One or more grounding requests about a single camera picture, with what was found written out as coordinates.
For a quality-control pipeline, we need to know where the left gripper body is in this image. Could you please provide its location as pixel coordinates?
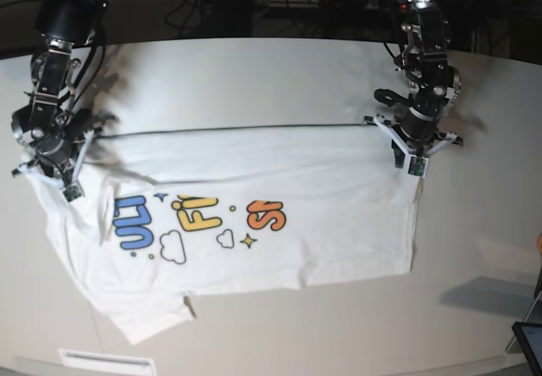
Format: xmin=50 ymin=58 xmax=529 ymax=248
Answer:
xmin=372 ymin=87 xmax=450 ymax=152

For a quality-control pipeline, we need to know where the white paper label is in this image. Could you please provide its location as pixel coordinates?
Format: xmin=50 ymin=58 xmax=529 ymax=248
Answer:
xmin=58 ymin=349 xmax=158 ymax=376

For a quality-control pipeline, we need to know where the white printed T-shirt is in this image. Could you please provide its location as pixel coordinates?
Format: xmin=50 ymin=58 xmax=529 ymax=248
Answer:
xmin=31 ymin=125 xmax=420 ymax=344

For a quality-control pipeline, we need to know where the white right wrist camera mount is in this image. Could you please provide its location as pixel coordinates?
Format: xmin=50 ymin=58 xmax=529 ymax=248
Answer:
xmin=11 ymin=128 xmax=102 ymax=202

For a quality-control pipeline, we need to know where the black power strip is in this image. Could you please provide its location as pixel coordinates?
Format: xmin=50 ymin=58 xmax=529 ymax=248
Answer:
xmin=319 ymin=0 xmax=390 ymax=11

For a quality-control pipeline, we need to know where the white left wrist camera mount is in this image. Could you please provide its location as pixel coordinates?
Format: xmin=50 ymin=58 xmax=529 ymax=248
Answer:
xmin=363 ymin=115 xmax=463 ymax=179

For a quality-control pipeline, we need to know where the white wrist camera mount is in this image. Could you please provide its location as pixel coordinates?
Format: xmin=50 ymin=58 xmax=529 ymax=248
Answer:
xmin=363 ymin=115 xmax=463 ymax=179
xmin=11 ymin=128 xmax=102 ymax=202

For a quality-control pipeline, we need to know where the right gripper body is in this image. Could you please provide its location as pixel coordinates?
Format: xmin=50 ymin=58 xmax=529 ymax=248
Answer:
xmin=20 ymin=108 xmax=102 ymax=177

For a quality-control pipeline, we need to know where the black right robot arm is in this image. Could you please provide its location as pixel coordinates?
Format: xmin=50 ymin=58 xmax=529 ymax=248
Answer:
xmin=11 ymin=0 xmax=110 ymax=185

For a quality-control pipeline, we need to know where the dark tablet screen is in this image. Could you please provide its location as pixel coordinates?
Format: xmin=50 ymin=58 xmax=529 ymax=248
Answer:
xmin=512 ymin=322 xmax=541 ymax=376

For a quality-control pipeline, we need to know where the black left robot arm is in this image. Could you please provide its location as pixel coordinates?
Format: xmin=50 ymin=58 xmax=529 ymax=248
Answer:
xmin=374 ymin=0 xmax=461 ymax=156

